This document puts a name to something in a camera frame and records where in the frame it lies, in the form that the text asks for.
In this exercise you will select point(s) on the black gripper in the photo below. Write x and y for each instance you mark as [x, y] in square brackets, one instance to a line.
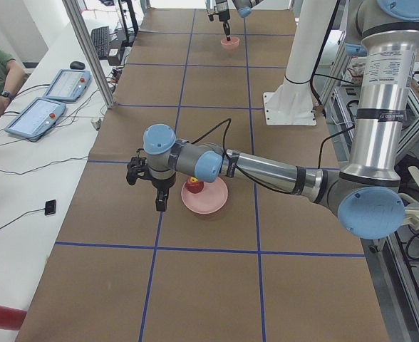
[162, 185]
[224, 15]

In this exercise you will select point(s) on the pink bowl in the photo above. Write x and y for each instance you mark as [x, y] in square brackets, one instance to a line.
[230, 44]

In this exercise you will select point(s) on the red apple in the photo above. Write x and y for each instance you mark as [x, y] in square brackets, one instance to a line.
[194, 185]

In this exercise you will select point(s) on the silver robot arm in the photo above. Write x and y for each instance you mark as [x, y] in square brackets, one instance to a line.
[364, 193]
[243, 7]

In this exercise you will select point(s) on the pink plate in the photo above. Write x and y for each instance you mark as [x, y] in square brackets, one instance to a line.
[210, 199]

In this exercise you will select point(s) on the small black puck device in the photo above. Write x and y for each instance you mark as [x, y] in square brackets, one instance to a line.
[50, 207]

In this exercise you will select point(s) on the black keyboard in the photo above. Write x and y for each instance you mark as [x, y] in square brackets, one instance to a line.
[100, 38]

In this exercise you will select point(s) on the far blue teach pendant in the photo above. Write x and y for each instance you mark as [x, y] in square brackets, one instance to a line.
[68, 85]

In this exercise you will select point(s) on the blue teach pendant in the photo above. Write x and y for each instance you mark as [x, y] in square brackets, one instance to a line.
[36, 119]
[68, 85]

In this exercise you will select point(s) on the near blue teach pendant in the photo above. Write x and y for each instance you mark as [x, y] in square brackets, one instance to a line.
[36, 119]

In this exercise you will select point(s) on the black computer mouse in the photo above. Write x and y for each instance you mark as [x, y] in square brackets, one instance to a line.
[77, 65]

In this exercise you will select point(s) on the red cylinder bottle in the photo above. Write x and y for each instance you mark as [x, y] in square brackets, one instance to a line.
[11, 319]

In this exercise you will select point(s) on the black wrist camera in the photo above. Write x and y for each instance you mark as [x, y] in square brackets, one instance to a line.
[137, 168]

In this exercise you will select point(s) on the aluminium frame post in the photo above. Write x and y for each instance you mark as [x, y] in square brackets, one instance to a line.
[81, 31]

